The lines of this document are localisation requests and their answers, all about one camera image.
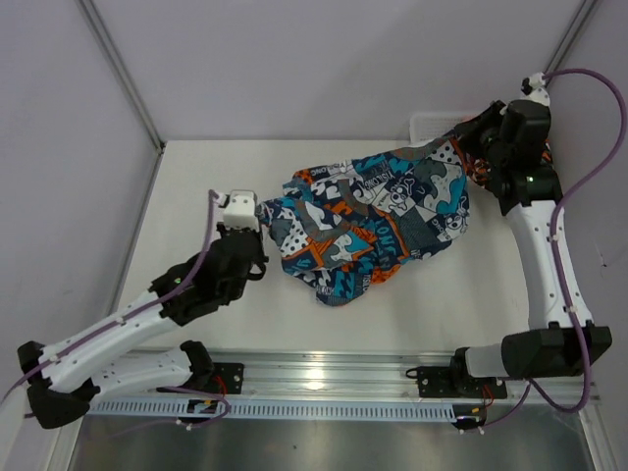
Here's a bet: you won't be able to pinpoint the aluminium mounting rail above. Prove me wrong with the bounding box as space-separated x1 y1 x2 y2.
117 346 602 406

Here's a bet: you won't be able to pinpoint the white slotted cable duct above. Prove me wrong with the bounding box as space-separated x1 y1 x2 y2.
90 396 456 423

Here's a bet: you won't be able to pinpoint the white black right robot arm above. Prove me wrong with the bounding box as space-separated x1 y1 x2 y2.
447 99 612 396

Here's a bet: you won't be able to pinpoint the orange camouflage shorts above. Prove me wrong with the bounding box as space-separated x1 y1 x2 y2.
465 154 491 190

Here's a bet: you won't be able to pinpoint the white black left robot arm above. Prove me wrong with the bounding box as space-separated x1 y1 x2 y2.
18 223 268 430

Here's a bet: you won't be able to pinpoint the white plastic basket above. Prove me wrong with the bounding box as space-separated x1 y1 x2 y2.
409 111 475 143

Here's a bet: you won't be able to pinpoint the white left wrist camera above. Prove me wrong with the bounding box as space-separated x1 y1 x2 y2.
223 189 260 232

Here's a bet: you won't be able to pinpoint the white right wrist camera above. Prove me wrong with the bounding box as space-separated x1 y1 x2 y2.
520 72 550 107

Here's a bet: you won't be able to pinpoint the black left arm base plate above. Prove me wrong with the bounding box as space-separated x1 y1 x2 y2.
195 362 245 395

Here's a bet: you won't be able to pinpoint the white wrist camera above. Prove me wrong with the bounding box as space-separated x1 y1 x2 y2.
223 189 260 232
520 72 550 107

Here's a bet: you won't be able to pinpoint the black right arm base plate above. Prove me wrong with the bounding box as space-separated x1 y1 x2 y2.
406 366 507 399

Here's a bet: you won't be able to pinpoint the colourful patterned shorts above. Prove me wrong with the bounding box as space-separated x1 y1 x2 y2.
256 136 470 307

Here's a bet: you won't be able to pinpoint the aluminium frame post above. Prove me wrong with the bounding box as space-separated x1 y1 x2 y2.
544 0 602 73
76 0 165 151

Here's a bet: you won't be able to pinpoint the left aluminium frame post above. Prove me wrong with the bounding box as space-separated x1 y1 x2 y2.
76 0 165 151

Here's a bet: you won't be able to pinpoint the right aluminium frame post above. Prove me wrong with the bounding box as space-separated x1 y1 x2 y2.
544 0 602 73

